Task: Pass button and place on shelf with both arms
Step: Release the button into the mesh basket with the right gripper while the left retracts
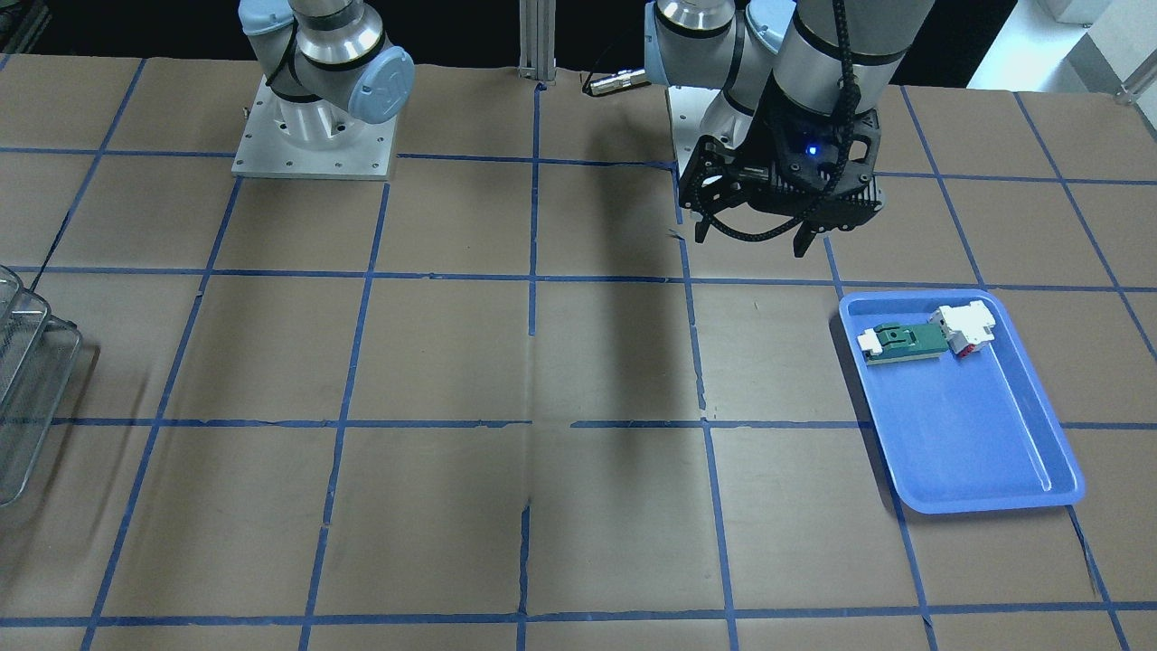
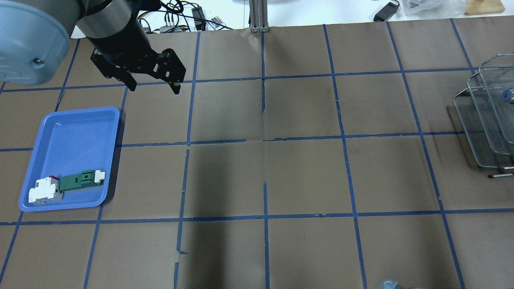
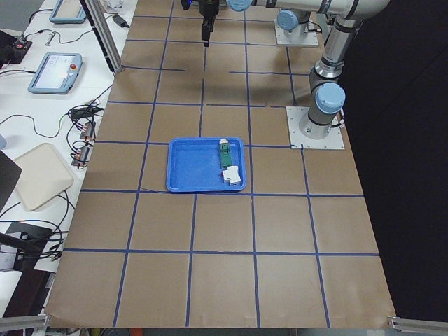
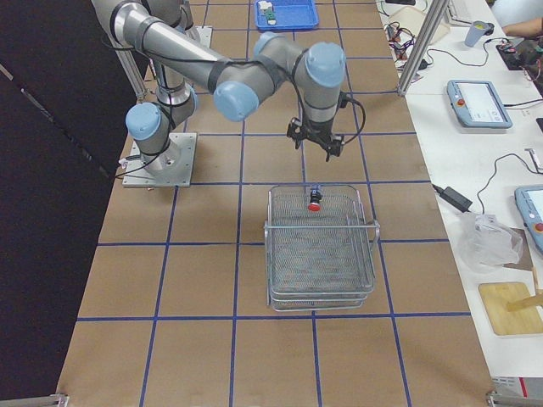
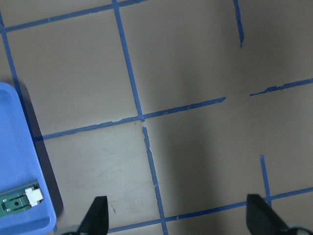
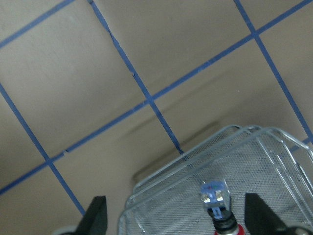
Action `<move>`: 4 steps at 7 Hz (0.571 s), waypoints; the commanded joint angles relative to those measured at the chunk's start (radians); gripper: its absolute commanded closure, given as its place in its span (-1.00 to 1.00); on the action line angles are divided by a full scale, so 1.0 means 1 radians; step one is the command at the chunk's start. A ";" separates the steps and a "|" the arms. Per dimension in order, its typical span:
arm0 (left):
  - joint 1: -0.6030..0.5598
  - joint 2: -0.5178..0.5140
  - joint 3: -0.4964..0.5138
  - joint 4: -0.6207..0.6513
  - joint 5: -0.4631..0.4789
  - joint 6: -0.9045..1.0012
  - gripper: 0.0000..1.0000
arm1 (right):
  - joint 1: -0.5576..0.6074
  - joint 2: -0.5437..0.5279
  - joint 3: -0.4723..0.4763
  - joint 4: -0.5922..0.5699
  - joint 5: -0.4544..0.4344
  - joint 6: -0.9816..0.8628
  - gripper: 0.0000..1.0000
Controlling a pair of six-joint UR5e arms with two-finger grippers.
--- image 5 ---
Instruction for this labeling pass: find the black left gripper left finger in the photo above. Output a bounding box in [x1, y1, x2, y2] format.
[77, 196, 108, 235]

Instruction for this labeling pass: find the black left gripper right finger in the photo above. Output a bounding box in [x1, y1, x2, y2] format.
[246, 194, 289, 233]

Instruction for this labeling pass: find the green terminal block module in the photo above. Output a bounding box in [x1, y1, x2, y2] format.
[0, 182, 44, 217]

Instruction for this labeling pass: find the blue plastic tray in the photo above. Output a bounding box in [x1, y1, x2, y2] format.
[0, 83, 56, 235]

